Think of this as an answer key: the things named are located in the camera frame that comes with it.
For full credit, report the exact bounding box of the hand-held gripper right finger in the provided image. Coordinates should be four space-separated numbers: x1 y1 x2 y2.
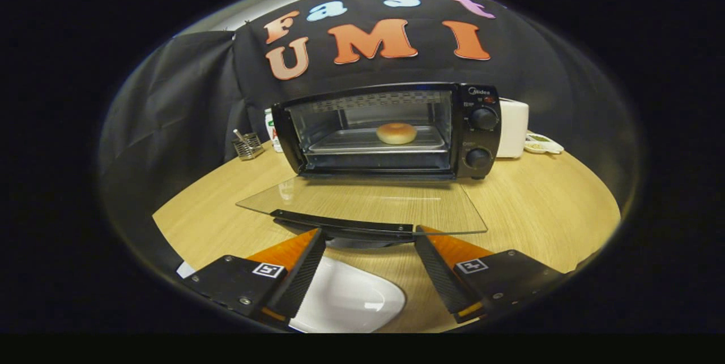
415 225 567 324

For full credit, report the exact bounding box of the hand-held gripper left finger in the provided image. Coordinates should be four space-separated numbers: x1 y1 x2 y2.
184 228 327 331

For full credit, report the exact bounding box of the black toaster oven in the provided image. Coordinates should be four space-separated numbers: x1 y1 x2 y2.
236 82 502 249

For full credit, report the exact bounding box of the golden brown bagel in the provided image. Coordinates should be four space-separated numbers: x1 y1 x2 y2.
376 122 418 145

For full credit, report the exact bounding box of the white plate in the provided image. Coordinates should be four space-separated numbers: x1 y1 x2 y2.
289 255 407 333

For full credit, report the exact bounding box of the white bottle green label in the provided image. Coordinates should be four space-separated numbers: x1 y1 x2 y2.
265 108 284 153

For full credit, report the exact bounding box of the white box appliance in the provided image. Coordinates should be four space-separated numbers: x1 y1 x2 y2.
497 99 530 159

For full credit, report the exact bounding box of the black backdrop cloth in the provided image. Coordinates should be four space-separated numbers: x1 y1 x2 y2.
96 0 643 240

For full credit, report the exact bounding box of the small wire mesh holder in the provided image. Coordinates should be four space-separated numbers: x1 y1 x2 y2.
232 129 265 160

